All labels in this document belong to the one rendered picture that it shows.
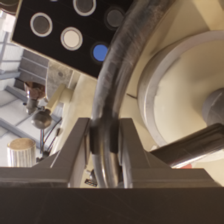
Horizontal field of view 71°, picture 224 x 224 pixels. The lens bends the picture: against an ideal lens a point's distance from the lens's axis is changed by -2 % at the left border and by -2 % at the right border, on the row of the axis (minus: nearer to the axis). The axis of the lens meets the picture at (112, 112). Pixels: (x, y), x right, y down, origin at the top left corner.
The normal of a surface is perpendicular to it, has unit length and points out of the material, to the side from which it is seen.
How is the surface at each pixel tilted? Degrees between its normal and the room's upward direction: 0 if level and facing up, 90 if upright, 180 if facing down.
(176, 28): 90
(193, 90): 91
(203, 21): 90
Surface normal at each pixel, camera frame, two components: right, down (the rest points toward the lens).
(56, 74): -0.16, 0.63
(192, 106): -0.12, 0.29
